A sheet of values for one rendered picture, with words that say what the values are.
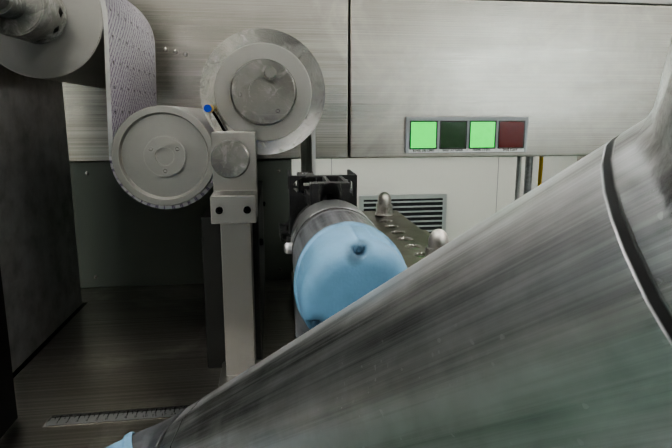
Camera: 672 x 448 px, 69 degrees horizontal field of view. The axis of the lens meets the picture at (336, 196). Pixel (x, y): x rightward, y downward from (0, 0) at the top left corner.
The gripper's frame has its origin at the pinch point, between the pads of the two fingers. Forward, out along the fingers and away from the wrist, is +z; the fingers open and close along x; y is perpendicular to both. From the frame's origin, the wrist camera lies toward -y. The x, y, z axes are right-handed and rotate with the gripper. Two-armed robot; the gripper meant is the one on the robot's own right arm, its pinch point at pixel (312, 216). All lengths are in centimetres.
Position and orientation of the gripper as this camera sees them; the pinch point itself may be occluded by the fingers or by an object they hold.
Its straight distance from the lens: 65.2
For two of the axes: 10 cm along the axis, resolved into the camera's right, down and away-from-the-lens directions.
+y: 0.0, -9.9, -1.6
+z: -1.3, -1.6, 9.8
